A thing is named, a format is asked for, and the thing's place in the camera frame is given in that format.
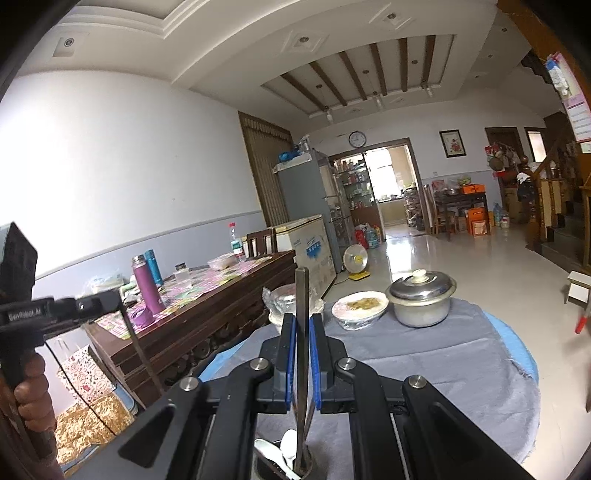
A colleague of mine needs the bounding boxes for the gold patterned cushion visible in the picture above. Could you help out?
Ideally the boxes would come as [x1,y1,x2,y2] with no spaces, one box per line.
[52,391,137,465]

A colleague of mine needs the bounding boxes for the plastic packet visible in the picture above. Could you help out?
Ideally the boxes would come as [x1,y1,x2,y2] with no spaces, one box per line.
[87,274,140,306]

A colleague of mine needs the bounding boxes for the floral patterned cloth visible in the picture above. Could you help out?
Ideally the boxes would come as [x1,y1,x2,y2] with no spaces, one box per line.
[57,346,116,403]

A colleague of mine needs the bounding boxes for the small yellow fan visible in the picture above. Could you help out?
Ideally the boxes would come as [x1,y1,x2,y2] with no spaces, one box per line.
[342,244,373,282]

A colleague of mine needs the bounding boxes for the grey cloth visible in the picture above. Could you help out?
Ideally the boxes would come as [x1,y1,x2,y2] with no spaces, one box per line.
[198,298,541,465]

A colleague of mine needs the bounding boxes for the purple thermos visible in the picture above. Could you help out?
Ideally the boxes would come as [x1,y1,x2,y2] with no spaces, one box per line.
[131,255,167,315]

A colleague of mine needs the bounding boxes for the brown wooden door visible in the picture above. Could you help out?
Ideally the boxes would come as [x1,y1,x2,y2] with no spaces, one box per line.
[238,111,294,236]

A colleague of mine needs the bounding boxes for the aluminium pot lid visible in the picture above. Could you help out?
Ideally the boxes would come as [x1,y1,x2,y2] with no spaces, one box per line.
[385,268,458,304]

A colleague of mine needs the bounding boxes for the person's left forearm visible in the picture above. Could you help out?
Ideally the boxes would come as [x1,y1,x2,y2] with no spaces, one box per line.
[0,406,64,480]

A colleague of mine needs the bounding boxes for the metal utensil holder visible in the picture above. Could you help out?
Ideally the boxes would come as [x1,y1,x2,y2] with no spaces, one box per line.
[252,438,320,480]

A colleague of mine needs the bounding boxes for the wooden chair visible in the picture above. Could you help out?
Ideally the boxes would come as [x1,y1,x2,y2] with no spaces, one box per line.
[246,227,279,258]

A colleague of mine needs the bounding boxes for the wooden staircase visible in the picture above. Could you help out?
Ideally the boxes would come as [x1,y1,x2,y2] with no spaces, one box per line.
[521,110,591,278]

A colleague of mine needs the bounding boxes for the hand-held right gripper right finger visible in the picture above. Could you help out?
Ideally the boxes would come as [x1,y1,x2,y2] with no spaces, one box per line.
[308,313,536,480]

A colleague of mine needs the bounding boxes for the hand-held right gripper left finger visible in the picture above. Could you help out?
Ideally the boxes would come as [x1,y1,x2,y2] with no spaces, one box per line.
[81,313,297,480]

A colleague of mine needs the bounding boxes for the framed wall picture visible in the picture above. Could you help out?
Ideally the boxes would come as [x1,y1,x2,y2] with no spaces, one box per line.
[438,129,465,160]

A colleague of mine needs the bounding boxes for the dark dining chair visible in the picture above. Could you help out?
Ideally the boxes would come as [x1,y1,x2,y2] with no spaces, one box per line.
[422,184,456,241]

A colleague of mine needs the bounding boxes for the blue table cover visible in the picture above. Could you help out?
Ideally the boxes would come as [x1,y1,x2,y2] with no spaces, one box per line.
[200,308,540,467]

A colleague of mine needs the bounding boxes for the person's left hand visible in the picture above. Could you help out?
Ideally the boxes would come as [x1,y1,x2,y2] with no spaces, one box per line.
[13,354,51,417]

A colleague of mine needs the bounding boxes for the small white stool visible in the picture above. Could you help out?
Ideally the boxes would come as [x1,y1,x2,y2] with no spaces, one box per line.
[564,271,591,306]

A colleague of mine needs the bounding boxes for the dark dining table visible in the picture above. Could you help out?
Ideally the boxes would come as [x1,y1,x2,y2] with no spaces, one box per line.
[431,191,491,232]

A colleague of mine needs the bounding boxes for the floral table mat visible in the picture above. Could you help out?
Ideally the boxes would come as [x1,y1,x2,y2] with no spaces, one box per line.
[94,256,278,340]

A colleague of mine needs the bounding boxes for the grey refrigerator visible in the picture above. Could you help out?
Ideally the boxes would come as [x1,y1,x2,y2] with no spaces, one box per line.
[272,150,343,274]

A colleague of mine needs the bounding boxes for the aluminium pot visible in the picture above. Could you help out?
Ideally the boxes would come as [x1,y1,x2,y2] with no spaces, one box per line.
[390,286,456,329]

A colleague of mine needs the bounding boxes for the clear covered bowl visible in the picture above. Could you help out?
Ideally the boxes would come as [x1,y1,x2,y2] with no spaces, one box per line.
[206,253,239,271]

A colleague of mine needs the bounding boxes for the white ceramic spoon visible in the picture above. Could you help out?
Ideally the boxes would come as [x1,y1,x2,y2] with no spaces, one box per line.
[281,428,299,468]
[253,438,301,480]

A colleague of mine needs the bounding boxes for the glass display cabinet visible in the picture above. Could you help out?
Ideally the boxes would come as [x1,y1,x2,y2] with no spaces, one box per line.
[329,154,378,241]

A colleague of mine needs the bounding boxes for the blue thermos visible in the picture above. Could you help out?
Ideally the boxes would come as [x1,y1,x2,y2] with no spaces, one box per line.
[143,249,165,287]

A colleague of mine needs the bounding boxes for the dark carved wooden table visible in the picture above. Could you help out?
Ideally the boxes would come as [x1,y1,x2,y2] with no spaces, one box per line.
[85,249,297,409]

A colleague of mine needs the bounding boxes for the plastic-wrapped plate of food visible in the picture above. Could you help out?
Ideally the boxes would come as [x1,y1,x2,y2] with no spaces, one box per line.
[331,290,390,331]

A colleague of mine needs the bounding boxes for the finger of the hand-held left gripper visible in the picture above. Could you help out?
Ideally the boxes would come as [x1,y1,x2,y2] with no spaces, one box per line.
[74,294,125,325]

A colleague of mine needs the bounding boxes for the white chest freezer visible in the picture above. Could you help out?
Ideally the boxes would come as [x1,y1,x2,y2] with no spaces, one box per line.
[272,214,338,299]

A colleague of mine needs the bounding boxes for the orange crate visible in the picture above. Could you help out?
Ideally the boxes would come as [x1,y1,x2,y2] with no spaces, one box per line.
[466,207,491,237]

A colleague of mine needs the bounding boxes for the red-capped plastic bottle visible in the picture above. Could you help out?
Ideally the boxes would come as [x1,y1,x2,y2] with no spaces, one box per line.
[228,221,246,262]

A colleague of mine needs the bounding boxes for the wall calendar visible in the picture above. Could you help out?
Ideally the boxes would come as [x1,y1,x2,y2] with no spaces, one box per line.
[544,51,591,144]

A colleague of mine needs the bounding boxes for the white bowl with plastic bag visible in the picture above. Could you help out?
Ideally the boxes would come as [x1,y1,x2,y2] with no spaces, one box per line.
[262,283,327,320]

